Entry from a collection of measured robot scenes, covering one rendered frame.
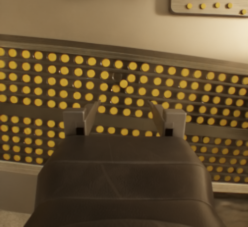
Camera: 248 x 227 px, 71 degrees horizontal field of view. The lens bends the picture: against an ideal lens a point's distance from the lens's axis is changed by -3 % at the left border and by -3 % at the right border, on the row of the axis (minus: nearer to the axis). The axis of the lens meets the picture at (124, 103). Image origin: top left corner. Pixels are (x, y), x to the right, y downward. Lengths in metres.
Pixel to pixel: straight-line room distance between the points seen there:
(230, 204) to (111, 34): 0.40
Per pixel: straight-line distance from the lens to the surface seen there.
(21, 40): 0.29
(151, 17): 0.42
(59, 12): 0.44
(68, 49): 0.26
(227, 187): 0.38
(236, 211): 0.41
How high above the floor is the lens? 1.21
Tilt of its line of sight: 75 degrees down
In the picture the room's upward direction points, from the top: 179 degrees clockwise
